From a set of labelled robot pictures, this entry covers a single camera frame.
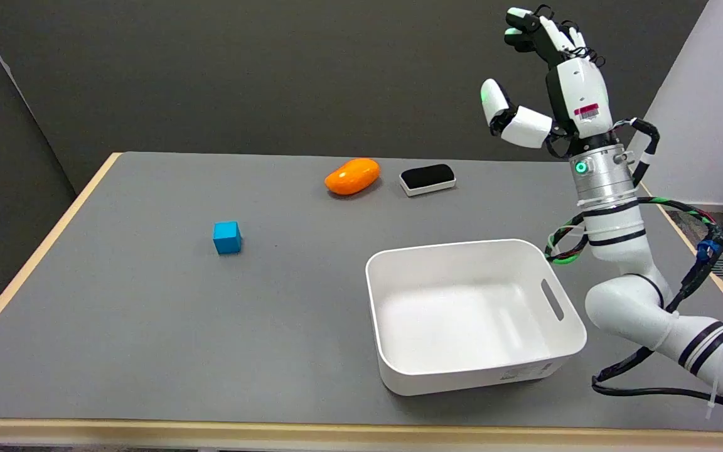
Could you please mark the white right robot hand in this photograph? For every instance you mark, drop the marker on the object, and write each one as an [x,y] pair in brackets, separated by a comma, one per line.
[579,88]

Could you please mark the black and white blackboard eraser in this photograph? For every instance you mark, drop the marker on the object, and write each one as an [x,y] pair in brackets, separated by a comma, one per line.
[427,177]

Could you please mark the orange mango toy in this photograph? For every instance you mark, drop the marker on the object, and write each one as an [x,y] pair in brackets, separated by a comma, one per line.
[352,176]

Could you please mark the white plastic bin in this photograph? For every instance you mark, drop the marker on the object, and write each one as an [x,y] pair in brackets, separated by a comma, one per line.
[471,314]

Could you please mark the blue cube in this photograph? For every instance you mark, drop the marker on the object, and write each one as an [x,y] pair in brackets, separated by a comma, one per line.
[227,238]

